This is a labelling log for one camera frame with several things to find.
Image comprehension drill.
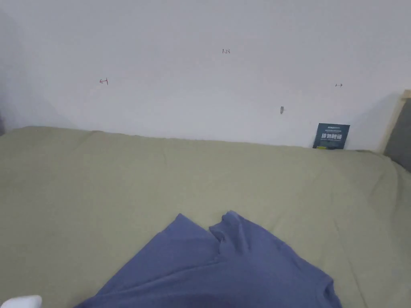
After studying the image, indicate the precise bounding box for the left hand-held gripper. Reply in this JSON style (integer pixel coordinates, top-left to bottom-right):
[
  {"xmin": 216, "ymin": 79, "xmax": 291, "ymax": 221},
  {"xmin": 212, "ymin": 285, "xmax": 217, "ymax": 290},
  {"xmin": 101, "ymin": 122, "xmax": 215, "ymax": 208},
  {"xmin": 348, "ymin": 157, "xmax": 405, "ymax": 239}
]
[{"xmin": 0, "ymin": 295, "xmax": 43, "ymax": 308}]

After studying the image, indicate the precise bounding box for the dark blue shirt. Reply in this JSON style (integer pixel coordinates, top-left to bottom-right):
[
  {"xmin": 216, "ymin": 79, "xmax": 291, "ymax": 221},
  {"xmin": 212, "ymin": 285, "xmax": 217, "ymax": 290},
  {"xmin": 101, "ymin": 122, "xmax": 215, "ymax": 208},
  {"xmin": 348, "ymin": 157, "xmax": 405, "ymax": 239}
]
[{"xmin": 74, "ymin": 210, "xmax": 343, "ymax": 308}]

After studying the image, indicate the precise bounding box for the bed with pale green sheet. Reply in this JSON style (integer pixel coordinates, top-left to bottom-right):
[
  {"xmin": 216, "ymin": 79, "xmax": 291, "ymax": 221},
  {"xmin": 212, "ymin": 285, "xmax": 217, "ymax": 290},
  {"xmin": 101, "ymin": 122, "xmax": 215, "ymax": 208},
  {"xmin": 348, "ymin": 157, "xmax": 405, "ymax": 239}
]
[{"xmin": 0, "ymin": 126, "xmax": 411, "ymax": 308}]

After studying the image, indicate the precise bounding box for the dark blue printed card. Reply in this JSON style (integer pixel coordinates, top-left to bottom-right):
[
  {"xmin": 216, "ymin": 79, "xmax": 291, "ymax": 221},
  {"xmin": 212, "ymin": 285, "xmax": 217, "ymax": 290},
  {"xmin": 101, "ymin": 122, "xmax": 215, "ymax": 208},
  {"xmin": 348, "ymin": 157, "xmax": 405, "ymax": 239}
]
[{"xmin": 313, "ymin": 123, "xmax": 350, "ymax": 150}]

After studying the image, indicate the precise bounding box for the grey padded headboard wooden frame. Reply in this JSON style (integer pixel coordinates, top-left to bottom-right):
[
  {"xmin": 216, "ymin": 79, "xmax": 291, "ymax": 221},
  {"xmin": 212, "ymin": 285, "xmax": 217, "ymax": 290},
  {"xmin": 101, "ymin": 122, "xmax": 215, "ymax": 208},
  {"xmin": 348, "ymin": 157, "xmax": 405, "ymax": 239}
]
[{"xmin": 377, "ymin": 89, "xmax": 411, "ymax": 174}]

